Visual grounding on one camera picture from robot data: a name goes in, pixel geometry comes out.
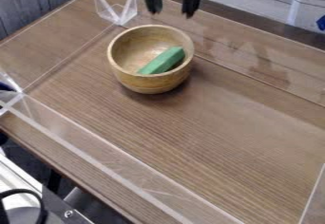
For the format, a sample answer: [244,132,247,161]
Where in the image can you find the green rectangular block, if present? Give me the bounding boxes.
[138,47,187,75]

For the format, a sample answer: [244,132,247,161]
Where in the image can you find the brown wooden bowl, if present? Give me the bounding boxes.
[108,25,195,94]

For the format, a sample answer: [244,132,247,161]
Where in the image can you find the white container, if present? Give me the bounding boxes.
[288,0,325,34]

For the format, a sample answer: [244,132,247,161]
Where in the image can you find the clear acrylic corner bracket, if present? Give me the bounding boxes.
[94,0,138,26]

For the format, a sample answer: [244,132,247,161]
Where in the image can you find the clear acrylic front wall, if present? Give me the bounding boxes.
[0,72,244,224]

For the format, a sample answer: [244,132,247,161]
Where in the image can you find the grey metal bracket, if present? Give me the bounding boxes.
[42,187,94,224]

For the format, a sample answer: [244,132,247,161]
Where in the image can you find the black cable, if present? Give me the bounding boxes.
[0,188,49,224]

